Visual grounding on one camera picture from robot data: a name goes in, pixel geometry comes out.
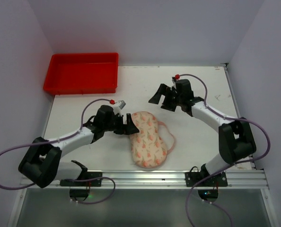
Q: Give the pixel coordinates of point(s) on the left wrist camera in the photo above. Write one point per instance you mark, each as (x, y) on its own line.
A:
(117, 106)

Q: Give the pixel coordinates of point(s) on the aluminium right side rail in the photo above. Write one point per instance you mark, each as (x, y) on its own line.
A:
(242, 91)

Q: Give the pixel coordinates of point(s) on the red plastic tray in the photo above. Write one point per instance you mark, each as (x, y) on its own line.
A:
(82, 73)

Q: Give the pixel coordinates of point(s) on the floral mesh laundry bag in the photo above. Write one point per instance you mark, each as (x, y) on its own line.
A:
(148, 149)

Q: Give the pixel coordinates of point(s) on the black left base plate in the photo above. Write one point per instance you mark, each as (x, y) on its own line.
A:
(87, 179)

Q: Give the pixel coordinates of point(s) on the aluminium mounting rail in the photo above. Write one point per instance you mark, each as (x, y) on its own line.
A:
(162, 179)

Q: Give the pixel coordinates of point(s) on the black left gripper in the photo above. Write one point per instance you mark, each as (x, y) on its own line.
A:
(121, 124)

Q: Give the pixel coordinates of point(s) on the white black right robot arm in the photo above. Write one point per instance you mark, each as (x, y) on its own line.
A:
(235, 138)

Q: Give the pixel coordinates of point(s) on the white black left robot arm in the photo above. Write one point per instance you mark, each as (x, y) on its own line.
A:
(42, 161)

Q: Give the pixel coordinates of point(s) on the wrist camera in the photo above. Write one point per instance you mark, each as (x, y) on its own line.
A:
(117, 106)
(175, 78)

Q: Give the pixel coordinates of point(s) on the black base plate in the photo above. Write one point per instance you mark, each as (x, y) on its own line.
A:
(195, 179)
(87, 179)

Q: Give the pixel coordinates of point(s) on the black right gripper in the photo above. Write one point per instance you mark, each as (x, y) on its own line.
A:
(168, 99)

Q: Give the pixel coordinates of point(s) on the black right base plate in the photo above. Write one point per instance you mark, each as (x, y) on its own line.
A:
(195, 179)

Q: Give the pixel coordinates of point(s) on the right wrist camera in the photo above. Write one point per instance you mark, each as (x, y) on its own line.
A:
(175, 78)

